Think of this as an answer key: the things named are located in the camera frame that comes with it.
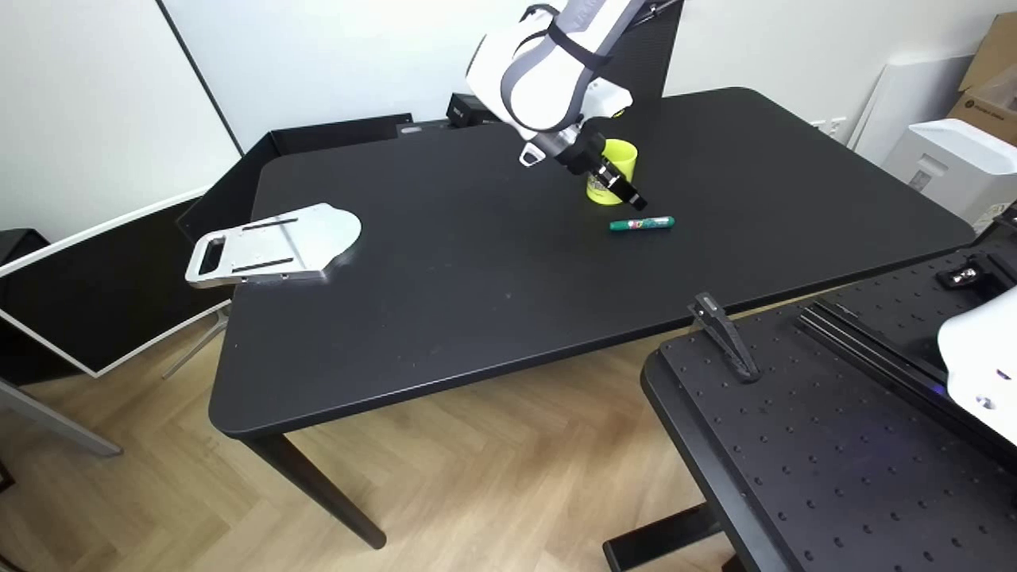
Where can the white plastic tray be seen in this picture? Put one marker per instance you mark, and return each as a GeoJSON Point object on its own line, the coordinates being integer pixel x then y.
{"type": "Point", "coordinates": [306, 241]}

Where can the large whiteboard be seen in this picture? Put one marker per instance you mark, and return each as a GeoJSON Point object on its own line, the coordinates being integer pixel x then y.
{"type": "Point", "coordinates": [352, 52]}

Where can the white leaning panel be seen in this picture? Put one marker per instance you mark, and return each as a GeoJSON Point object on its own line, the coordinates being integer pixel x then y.
{"type": "Point", "coordinates": [902, 100]}

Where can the black perforated breadboard table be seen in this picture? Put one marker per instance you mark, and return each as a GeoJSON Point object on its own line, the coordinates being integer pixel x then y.
{"type": "Point", "coordinates": [827, 464]}

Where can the white-framed flat monitor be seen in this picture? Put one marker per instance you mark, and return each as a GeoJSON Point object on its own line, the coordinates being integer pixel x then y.
{"type": "Point", "coordinates": [96, 306]}

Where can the small black box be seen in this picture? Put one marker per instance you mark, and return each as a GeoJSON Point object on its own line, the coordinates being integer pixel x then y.
{"type": "Point", "coordinates": [466, 109]}

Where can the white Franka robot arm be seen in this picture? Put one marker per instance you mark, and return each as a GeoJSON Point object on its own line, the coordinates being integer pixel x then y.
{"type": "Point", "coordinates": [541, 74]}

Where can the green marker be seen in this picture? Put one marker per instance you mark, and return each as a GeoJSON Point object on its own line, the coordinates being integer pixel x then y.
{"type": "Point", "coordinates": [641, 224]}

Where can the cardboard box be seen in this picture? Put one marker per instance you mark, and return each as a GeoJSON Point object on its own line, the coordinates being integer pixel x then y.
{"type": "Point", "coordinates": [997, 83]}

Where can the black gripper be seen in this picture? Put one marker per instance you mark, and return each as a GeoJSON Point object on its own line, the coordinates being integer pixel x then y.
{"type": "Point", "coordinates": [584, 156]}

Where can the black metal rails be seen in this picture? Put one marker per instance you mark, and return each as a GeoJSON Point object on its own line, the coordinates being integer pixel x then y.
{"type": "Point", "coordinates": [875, 345]}

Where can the yellow mug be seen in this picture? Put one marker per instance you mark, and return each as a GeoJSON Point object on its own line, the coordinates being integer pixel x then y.
{"type": "Point", "coordinates": [625, 160]}

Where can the grey metal bar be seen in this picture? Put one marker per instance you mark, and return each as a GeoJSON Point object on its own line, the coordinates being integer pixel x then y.
{"type": "Point", "coordinates": [53, 419]}

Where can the dark grey pillar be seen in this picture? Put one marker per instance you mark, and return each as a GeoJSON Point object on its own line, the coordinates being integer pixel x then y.
{"type": "Point", "coordinates": [655, 58]}

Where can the black bolted bracket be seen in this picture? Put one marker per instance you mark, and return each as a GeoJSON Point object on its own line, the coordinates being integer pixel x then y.
{"type": "Point", "coordinates": [969, 275]}

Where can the black desk leg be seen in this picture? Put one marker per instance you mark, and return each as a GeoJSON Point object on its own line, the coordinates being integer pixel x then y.
{"type": "Point", "coordinates": [319, 487]}

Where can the white printer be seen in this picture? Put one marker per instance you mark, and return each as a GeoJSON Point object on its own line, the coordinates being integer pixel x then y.
{"type": "Point", "coordinates": [959, 165]}

